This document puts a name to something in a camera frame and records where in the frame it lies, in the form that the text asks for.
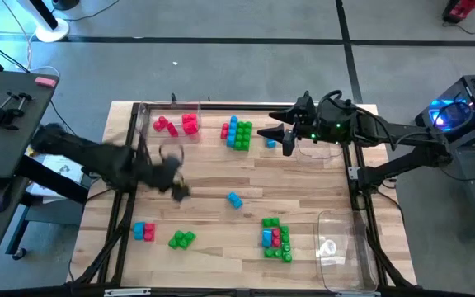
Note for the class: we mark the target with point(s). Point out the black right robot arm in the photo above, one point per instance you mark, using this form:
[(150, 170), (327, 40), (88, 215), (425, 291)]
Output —
[(435, 150)]

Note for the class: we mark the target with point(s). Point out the pink eraser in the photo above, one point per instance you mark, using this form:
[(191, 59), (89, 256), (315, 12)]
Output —
[(45, 81)]

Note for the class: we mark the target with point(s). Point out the black metal table frame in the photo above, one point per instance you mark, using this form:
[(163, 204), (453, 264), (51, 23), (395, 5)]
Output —
[(241, 106)]

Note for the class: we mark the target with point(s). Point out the small black clip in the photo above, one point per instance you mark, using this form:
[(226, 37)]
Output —
[(306, 95), (173, 98)]

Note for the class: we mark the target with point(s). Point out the large green block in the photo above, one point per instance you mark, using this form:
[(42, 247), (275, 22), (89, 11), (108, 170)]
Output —
[(243, 136)]

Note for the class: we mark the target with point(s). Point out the white bracket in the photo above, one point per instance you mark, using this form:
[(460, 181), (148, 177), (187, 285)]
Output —
[(353, 172)]

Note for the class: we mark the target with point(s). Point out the blue two-stud block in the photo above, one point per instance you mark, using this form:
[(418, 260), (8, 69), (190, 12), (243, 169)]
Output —
[(266, 239), (138, 231), (271, 143), (234, 200)]

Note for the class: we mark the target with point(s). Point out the white paper sheet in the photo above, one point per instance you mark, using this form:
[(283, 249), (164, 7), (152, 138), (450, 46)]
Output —
[(62, 167)]

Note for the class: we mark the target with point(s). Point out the black clamp tool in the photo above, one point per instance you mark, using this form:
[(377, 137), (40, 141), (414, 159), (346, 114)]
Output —
[(8, 110)]

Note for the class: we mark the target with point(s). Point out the black desk leg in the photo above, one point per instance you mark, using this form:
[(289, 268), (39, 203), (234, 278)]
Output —
[(35, 177)]

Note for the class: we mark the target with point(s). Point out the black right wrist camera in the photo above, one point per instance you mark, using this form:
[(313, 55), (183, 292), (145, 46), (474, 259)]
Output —
[(289, 144)]

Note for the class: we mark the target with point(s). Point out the black round base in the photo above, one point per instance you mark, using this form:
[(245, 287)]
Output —
[(65, 3)]

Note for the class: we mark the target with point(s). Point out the red two-stud block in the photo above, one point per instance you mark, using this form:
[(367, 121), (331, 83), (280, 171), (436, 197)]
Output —
[(172, 130), (224, 131), (149, 232), (160, 124), (276, 238), (189, 118), (191, 128)]

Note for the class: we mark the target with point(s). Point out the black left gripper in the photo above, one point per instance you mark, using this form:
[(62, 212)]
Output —
[(161, 173)]

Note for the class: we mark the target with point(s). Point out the green two-stud block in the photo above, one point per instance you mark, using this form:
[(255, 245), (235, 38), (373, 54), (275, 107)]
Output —
[(270, 222), (184, 236), (272, 253), (285, 234), (178, 244), (287, 253)]

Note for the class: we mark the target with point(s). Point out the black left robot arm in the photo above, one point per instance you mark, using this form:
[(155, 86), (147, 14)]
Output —
[(89, 154)]

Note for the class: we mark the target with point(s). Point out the long blue block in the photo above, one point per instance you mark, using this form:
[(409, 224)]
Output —
[(232, 132)]

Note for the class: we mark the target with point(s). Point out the red and black device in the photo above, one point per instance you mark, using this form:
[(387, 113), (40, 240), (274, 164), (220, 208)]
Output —
[(460, 9)]

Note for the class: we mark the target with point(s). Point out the black desk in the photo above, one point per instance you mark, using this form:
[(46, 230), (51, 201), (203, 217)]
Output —
[(2, 132)]

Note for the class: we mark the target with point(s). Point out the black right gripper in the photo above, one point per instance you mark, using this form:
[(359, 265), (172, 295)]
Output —
[(332, 123)]

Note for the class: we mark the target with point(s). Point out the small yellow object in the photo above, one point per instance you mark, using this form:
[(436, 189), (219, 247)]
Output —
[(31, 150)]

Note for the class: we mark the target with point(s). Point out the black computer case with lights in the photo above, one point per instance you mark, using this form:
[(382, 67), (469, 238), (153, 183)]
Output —
[(464, 107)]

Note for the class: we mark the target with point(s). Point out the silver bracket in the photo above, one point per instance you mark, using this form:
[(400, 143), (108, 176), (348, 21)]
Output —
[(351, 294), (127, 292)]

